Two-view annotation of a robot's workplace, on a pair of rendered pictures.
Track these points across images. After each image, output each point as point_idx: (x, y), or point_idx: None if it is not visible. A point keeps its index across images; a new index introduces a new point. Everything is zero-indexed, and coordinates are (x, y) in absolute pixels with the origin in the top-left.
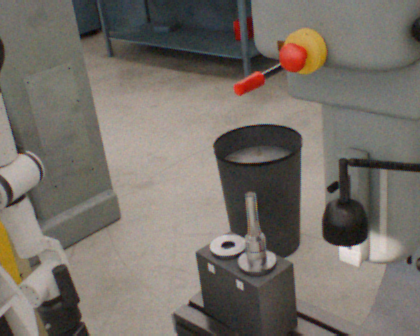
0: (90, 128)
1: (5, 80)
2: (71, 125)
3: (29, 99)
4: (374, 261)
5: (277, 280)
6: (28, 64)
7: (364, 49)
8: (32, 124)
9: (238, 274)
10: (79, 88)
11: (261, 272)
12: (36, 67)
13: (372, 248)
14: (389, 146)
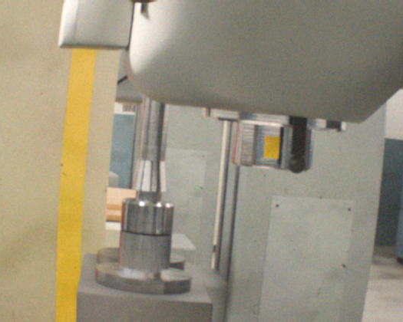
0: (346, 317)
1: (243, 188)
2: (318, 299)
3: (269, 232)
4: (137, 69)
5: (145, 314)
6: (289, 178)
7: None
8: (258, 273)
9: (85, 277)
10: (353, 247)
11: (117, 279)
12: (298, 188)
13: (135, 15)
14: None
